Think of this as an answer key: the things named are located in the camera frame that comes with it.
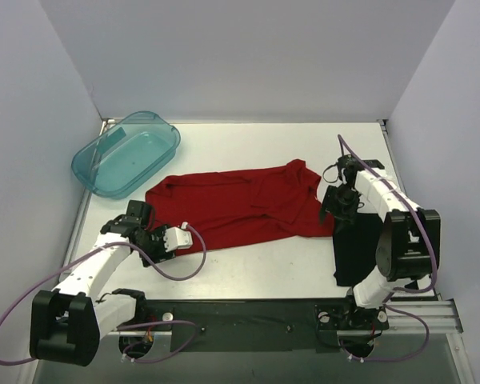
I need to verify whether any red t shirt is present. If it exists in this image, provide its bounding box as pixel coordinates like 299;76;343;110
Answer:
145;159;334;250

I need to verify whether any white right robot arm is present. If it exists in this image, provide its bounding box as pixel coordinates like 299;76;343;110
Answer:
317;154;441;330

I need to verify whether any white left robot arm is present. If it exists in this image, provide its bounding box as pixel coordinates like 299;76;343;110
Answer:
30;200;165;366

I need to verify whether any folded black t shirt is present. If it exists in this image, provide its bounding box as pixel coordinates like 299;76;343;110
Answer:
332;211;421;291

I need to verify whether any teal plastic bin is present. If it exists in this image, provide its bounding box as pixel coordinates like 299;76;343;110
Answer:
71;111;181;199

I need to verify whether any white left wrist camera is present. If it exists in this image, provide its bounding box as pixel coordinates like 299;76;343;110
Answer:
163;226;193;252

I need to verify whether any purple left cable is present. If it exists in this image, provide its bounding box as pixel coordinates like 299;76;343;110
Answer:
0;222;208;367

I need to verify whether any purple cable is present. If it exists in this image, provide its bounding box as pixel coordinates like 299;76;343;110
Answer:
338;134;439;364
0;222;208;367

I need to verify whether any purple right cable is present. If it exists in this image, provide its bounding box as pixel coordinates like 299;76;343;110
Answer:
338;134;439;364

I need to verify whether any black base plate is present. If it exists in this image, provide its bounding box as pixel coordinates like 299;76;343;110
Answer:
121;298;389;353

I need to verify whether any aluminium frame rail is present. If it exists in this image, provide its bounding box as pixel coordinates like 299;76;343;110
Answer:
387;299;464;334

